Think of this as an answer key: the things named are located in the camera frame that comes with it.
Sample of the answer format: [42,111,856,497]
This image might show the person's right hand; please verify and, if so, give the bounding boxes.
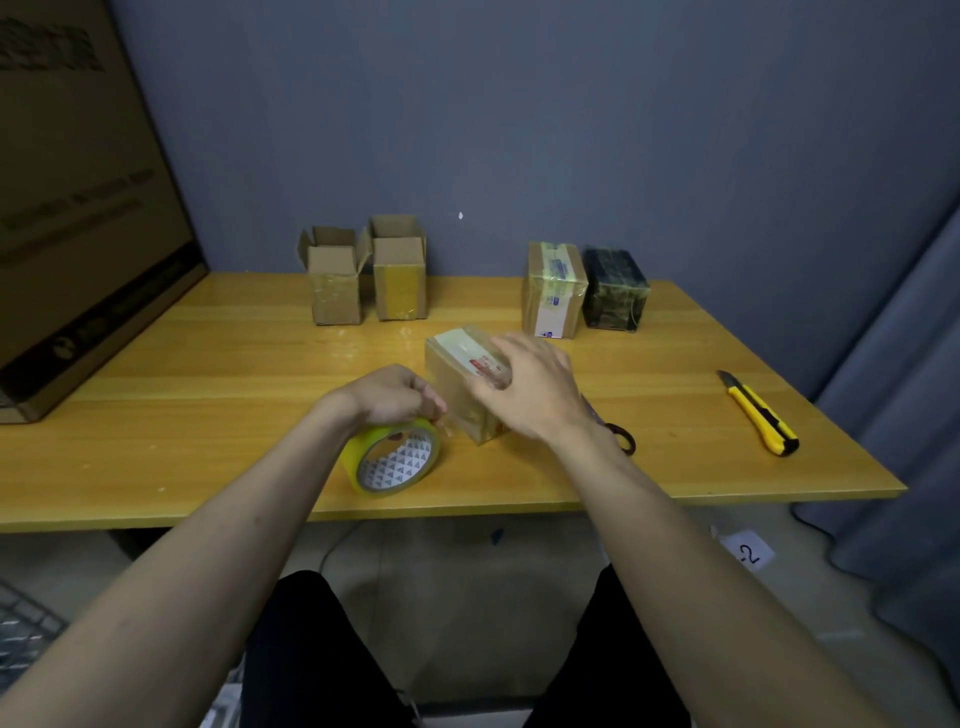
[464,332,594,451]

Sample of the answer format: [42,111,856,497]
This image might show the person's left hand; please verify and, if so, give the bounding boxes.
[318,363,449,433]

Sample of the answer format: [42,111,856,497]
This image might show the yellow tape roll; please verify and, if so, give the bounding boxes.
[337,418,442,499]

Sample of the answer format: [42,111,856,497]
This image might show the small carton red label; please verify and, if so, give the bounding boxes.
[423,323,519,447]

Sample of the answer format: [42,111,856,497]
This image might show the black handled scissors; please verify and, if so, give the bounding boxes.
[581,393,638,457]

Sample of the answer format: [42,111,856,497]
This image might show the brown box with white label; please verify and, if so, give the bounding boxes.
[521,240,590,340]

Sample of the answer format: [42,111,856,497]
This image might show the small carton yellow tape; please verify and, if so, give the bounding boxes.
[368,214,430,322]

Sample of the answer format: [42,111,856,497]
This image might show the black cardboard box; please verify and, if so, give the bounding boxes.
[581,245,652,334]

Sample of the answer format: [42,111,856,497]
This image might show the person's left forearm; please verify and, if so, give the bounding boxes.
[0,401,361,728]

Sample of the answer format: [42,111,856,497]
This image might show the person's right forearm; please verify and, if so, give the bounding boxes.
[551,423,901,728]

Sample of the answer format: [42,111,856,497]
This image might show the person's black trousers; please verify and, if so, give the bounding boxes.
[239,566,691,728]

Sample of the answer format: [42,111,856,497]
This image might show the yellow utility knife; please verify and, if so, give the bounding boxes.
[716,368,801,458]

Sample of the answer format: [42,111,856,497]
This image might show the white paper floor label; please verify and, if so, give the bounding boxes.
[718,528,778,573]

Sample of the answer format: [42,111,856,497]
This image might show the black table leg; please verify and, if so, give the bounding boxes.
[108,527,172,560]

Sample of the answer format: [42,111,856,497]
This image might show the white power strip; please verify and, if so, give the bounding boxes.
[200,667,247,728]

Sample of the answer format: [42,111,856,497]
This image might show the large flat brown carton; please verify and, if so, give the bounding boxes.
[0,0,210,426]

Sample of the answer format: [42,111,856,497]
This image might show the grey pleated curtain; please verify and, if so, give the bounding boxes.
[794,202,960,676]

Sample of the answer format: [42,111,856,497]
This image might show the thin floor cable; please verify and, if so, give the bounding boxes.
[320,521,365,575]

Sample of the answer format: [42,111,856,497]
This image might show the black floor cable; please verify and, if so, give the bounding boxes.
[791,508,838,545]

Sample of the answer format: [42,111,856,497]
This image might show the metal wire cart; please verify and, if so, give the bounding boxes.
[0,581,69,695]

